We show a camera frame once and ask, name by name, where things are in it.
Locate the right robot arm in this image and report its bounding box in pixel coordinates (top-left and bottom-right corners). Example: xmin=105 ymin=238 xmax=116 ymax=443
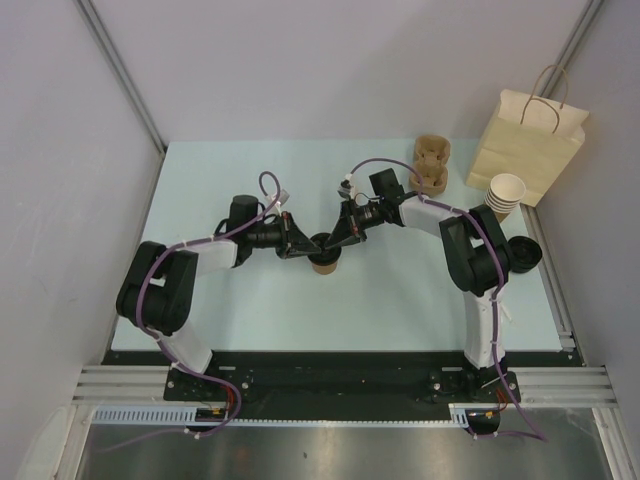
xmin=323 ymin=169 xmax=513 ymax=401

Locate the cardboard cup carrier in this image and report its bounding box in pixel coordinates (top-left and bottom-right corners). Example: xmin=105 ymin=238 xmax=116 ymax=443
xmin=409 ymin=135 xmax=451 ymax=198

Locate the purple cable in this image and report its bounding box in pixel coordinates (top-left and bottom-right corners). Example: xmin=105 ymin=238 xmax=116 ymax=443
xmin=344 ymin=158 xmax=546 ymax=442
xmin=92 ymin=172 xmax=294 ymax=451

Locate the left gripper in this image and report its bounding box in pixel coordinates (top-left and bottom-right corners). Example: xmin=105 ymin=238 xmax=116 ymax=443
xmin=247 ymin=212 xmax=319 ymax=259

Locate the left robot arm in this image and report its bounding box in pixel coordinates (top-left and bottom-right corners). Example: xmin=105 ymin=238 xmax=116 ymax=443
xmin=116 ymin=195 xmax=321 ymax=400

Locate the black cup lid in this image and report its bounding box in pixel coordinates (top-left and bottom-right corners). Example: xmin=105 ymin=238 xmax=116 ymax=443
xmin=308 ymin=232 xmax=342 ymax=266

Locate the white cable duct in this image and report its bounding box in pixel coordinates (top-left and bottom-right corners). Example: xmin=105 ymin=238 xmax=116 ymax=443
xmin=92 ymin=403 xmax=474 ymax=429

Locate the brown paper bag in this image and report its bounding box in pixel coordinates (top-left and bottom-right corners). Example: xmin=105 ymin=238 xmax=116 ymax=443
xmin=466 ymin=89 xmax=589 ymax=207

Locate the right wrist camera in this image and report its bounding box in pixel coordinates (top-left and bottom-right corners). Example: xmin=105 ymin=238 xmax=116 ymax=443
xmin=337 ymin=179 xmax=358 ymax=201

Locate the aluminium frame rail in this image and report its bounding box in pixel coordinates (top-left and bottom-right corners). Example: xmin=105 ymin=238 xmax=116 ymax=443
xmin=517 ymin=206 xmax=639 ymax=479

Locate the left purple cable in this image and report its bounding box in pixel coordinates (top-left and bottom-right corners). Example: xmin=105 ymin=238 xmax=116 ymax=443
xmin=92 ymin=172 xmax=294 ymax=451

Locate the stack of paper cups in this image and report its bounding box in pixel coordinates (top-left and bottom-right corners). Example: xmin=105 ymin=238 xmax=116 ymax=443
xmin=484 ymin=173 xmax=526 ymax=222

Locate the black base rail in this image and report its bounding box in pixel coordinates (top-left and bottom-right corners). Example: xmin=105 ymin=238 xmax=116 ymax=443
xmin=163 ymin=351 xmax=521 ymax=422

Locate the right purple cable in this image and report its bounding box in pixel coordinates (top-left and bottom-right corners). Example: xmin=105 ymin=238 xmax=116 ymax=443
xmin=344 ymin=158 xmax=546 ymax=442

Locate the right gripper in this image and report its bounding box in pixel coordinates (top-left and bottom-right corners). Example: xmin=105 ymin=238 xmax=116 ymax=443
xmin=327 ymin=198 xmax=386 ymax=251

